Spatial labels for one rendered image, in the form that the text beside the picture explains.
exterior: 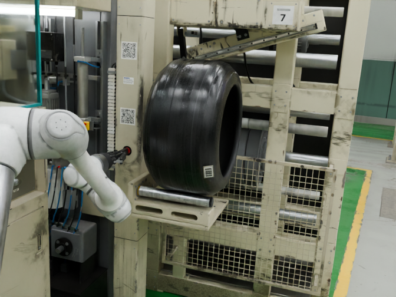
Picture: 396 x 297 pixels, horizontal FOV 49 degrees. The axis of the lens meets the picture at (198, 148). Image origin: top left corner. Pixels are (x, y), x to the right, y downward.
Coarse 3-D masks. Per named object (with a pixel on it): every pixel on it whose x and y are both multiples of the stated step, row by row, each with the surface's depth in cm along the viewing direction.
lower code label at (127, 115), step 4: (120, 108) 198; (124, 108) 197; (128, 108) 197; (132, 108) 196; (120, 112) 198; (124, 112) 198; (128, 112) 197; (132, 112) 197; (120, 116) 199; (124, 116) 198; (128, 116) 198; (132, 116) 197; (120, 120) 199; (124, 120) 199; (128, 120) 198; (132, 120) 197; (128, 124) 198; (132, 124) 198
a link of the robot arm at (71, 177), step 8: (96, 160) 169; (72, 168) 159; (64, 176) 160; (72, 176) 159; (80, 176) 159; (104, 176) 166; (72, 184) 160; (80, 184) 160; (88, 184) 162; (88, 192) 163
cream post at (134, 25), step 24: (120, 0) 187; (144, 0) 185; (120, 24) 190; (144, 24) 188; (120, 48) 192; (144, 48) 191; (120, 72) 194; (144, 72) 194; (120, 96) 197; (144, 96) 197; (120, 144) 202; (120, 168) 205; (144, 168) 207; (120, 240) 213; (144, 240) 219; (120, 264) 216; (144, 264) 223; (120, 288) 219; (144, 288) 227
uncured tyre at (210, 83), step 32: (192, 64) 182; (224, 64) 184; (160, 96) 173; (192, 96) 169; (224, 96) 174; (160, 128) 171; (192, 128) 167; (224, 128) 223; (160, 160) 175; (192, 160) 170; (224, 160) 218; (192, 192) 187
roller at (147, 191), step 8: (144, 192) 194; (152, 192) 194; (160, 192) 193; (168, 192) 192; (176, 192) 192; (176, 200) 191; (184, 200) 189; (192, 200) 188; (200, 200) 187; (208, 200) 186
